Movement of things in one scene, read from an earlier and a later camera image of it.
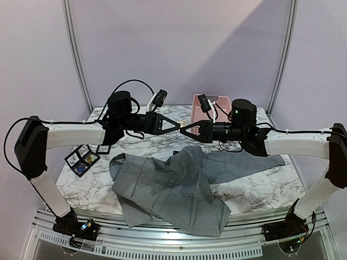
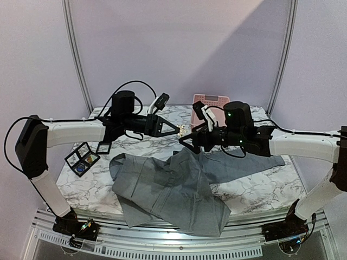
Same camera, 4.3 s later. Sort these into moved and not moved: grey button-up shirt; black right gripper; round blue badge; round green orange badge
Moved: black right gripper
Not moved: round blue badge; grey button-up shirt; round green orange badge
